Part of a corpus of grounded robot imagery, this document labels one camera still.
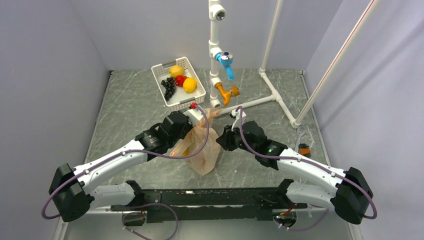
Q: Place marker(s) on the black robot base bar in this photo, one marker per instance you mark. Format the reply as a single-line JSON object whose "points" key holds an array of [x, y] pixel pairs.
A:
{"points": [[258, 203]]}

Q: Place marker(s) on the orange fake orange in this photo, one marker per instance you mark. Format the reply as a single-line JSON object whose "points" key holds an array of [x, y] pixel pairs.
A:
{"points": [[189, 85]]}

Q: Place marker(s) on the orange plastic faucet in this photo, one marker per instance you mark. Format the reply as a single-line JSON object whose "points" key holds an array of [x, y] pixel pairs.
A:
{"points": [[227, 94]]}

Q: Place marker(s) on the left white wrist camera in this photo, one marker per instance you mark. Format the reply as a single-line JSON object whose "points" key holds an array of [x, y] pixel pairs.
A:
{"points": [[195, 113]]}

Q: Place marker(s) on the white diagonal pole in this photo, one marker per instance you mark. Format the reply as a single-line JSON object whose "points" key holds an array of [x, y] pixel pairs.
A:
{"points": [[321, 84]]}

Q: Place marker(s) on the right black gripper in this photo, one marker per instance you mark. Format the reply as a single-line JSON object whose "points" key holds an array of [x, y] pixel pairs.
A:
{"points": [[226, 139]]}

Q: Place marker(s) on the small orange black block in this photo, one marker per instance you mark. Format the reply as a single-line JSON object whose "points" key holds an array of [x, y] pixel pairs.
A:
{"points": [[304, 150]]}

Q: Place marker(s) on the silver wrench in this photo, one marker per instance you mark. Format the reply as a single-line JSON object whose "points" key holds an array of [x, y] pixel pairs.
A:
{"points": [[300, 133]]}

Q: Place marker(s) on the orange translucent plastic bag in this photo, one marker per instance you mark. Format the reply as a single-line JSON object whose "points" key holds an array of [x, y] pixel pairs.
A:
{"points": [[205, 161]]}

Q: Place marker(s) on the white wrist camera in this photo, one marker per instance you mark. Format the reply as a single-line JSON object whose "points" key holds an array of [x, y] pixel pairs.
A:
{"points": [[238, 117], [195, 113]]}

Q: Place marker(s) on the red fake pepper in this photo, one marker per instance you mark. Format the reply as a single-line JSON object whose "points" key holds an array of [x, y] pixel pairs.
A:
{"points": [[179, 80]]}

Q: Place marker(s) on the blue plastic faucet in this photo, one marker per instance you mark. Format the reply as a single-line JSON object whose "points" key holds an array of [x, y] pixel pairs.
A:
{"points": [[225, 58]]}

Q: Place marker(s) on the yellow fake lemon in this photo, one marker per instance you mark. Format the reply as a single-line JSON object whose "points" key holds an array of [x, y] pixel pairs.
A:
{"points": [[175, 71]]}

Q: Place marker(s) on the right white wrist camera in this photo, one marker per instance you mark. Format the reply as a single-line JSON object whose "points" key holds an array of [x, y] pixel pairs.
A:
{"points": [[238, 117]]}

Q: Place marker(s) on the white pvc pipe frame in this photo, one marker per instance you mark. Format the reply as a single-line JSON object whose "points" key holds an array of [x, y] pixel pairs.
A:
{"points": [[219, 97]]}

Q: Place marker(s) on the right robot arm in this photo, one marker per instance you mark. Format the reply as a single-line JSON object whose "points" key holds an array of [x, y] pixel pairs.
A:
{"points": [[346, 192]]}

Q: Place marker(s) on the dark fake grape bunch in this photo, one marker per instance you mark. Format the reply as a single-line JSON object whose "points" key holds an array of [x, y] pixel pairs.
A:
{"points": [[169, 87]]}

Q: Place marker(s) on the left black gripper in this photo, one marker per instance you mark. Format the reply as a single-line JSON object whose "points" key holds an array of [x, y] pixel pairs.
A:
{"points": [[189, 127]]}

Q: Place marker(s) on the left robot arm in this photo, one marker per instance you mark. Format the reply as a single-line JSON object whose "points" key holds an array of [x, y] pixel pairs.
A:
{"points": [[75, 190]]}

